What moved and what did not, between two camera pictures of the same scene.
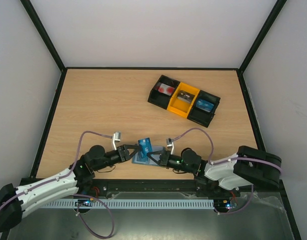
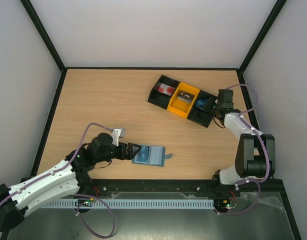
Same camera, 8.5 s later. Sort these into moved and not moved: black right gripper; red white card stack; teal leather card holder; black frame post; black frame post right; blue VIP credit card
Moved: blue VIP credit card; black right gripper
Not moved: black frame post right; teal leather card holder; black frame post; red white card stack
